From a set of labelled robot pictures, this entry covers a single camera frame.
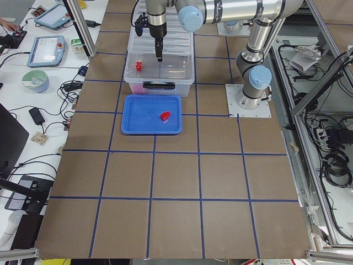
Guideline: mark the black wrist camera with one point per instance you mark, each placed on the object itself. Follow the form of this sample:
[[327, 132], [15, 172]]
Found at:
[[140, 24]]

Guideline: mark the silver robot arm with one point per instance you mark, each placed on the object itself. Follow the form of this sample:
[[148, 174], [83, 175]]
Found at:
[[264, 15]]

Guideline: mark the red block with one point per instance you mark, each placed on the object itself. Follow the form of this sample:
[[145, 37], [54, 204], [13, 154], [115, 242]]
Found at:
[[165, 116], [138, 89], [139, 66]]

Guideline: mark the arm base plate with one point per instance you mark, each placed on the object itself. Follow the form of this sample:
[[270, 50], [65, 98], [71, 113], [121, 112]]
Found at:
[[238, 30], [240, 106]]

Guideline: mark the green white carton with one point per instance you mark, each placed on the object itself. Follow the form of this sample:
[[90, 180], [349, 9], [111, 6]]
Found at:
[[77, 46]]

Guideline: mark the clear plastic storage box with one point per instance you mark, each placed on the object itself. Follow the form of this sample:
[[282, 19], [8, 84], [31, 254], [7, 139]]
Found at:
[[173, 76]]

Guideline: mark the blue plastic tray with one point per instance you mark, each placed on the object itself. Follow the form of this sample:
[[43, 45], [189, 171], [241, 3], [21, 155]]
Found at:
[[141, 115]]

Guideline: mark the teach pendant near carton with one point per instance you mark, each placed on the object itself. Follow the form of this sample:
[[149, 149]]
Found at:
[[47, 51]]

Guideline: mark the aluminium frame post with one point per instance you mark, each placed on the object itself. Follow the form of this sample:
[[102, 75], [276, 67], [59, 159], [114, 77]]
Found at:
[[81, 27]]

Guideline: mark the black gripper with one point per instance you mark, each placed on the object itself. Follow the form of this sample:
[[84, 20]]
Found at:
[[158, 31]]

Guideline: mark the green blue bowl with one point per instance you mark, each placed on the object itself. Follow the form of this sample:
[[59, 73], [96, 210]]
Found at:
[[36, 81]]

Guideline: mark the black power adapter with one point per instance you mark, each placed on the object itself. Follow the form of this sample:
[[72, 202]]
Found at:
[[36, 116]]

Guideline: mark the clear plastic box lid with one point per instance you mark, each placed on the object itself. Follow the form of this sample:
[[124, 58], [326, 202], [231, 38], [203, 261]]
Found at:
[[176, 42]]

